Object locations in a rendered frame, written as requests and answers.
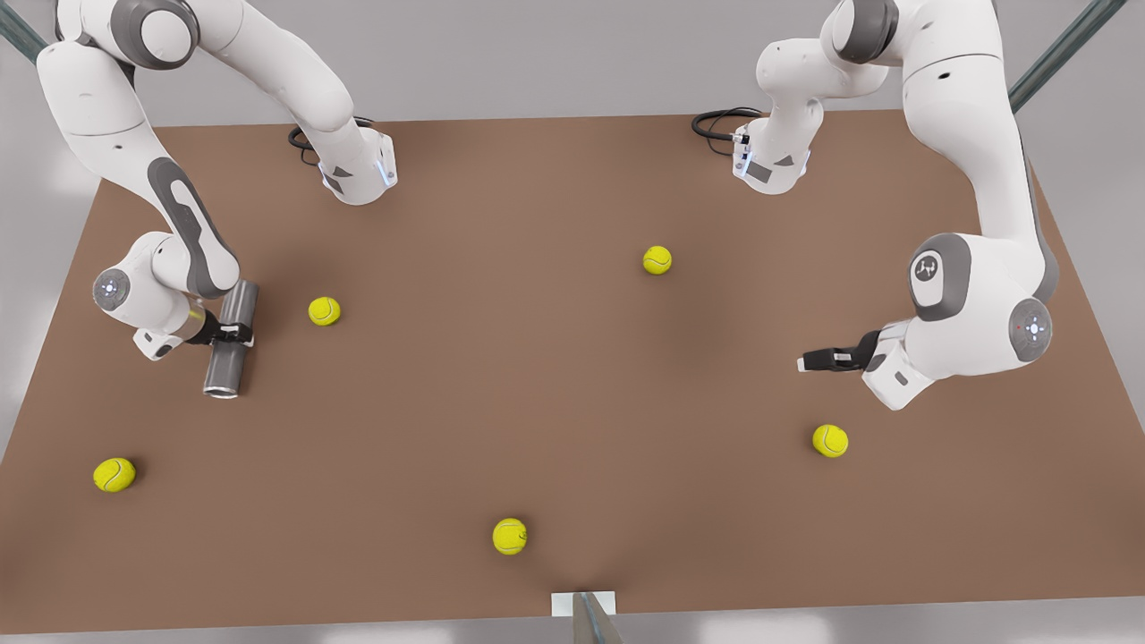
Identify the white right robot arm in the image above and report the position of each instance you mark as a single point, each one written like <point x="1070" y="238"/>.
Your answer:
<point x="98" y="107"/>

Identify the yellow tennis ball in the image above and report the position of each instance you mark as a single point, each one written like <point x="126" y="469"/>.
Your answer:
<point x="509" y="536"/>
<point x="114" y="474"/>
<point x="657" y="259"/>
<point x="830" y="440"/>
<point x="324" y="310"/>

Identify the grey tennis ball tube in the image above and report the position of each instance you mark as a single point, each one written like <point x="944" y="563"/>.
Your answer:
<point x="229" y="362"/>

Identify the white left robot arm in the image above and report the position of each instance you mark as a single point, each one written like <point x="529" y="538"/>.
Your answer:
<point x="962" y="134"/>

